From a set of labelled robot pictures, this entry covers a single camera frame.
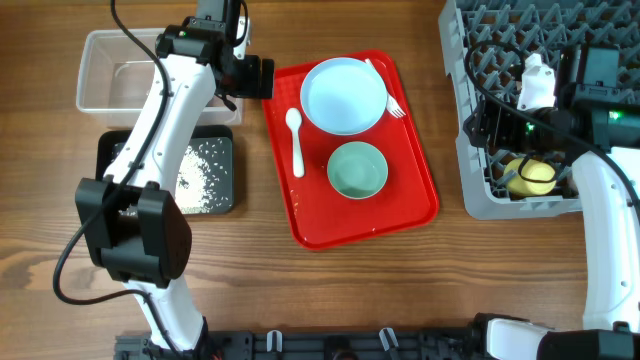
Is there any white plastic spoon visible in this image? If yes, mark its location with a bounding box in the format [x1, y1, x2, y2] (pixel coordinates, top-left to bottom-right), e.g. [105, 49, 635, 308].
[285, 107, 305, 178]

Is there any light blue plate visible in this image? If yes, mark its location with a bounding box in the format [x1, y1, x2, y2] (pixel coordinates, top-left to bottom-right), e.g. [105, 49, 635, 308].
[300, 57, 388, 136]

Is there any white plastic fork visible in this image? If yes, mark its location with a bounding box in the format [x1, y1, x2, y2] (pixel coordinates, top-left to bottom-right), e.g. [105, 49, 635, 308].
[364, 57, 408, 120]

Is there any mint green bowl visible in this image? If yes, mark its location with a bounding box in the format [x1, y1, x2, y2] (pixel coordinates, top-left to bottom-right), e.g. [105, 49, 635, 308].
[327, 141, 389, 200]

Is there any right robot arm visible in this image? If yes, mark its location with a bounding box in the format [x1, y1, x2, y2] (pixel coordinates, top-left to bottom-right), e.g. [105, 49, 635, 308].
[463, 100, 639, 359]

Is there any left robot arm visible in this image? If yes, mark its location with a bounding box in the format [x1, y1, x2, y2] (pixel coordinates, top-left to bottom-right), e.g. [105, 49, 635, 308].
[70, 25, 275, 359]

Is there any grey dishwasher rack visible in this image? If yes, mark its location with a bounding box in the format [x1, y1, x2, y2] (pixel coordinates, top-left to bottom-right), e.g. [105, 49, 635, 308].
[438, 0, 639, 220]

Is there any clear plastic waste bin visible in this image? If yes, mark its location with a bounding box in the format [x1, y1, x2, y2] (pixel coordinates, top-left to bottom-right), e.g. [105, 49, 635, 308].
[75, 27, 245, 129]

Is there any yellow cup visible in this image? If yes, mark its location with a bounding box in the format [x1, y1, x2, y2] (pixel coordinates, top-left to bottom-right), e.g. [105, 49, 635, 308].
[503, 158, 557, 197]

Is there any black tray with rice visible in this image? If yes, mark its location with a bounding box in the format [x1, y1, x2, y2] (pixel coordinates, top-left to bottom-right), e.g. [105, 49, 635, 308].
[94, 124, 235, 216]

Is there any red serving tray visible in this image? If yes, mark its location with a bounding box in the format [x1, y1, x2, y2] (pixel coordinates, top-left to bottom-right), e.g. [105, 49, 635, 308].
[262, 63, 440, 250]

